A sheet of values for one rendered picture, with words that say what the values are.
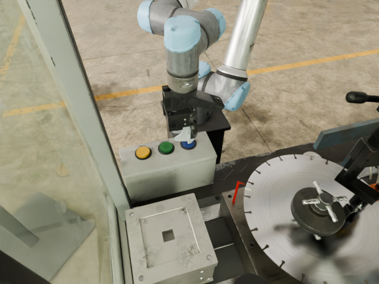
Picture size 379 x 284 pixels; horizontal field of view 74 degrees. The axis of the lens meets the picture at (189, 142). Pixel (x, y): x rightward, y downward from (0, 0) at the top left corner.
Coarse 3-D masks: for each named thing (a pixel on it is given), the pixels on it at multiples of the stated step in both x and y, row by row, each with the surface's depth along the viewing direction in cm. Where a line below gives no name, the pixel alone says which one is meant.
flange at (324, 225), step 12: (300, 192) 59; (312, 192) 59; (324, 192) 59; (300, 204) 57; (312, 204) 56; (336, 204) 57; (300, 216) 55; (312, 216) 55; (324, 216) 55; (336, 216) 55; (312, 228) 54; (324, 228) 53; (336, 228) 54
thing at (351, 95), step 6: (348, 96) 43; (354, 96) 42; (360, 96) 42; (366, 96) 43; (372, 96) 43; (378, 96) 44; (348, 102) 43; (354, 102) 43; (360, 102) 43; (378, 102) 44
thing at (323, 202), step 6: (318, 186) 56; (318, 192) 55; (318, 198) 54; (324, 198) 53; (330, 198) 53; (336, 198) 54; (342, 198) 54; (306, 204) 53; (318, 204) 54; (324, 204) 53; (330, 204) 53; (324, 210) 55; (330, 210) 52; (330, 216) 52
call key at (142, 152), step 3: (141, 147) 76; (144, 147) 76; (138, 150) 75; (141, 150) 75; (144, 150) 75; (147, 150) 75; (138, 153) 74; (141, 153) 74; (144, 153) 74; (147, 153) 74; (138, 156) 74; (141, 156) 74; (144, 156) 74; (147, 156) 74
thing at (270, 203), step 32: (288, 160) 67; (320, 160) 67; (256, 192) 61; (288, 192) 61; (256, 224) 55; (288, 224) 55; (352, 224) 55; (288, 256) 51; (320, 256) 51; (352, 256) 51
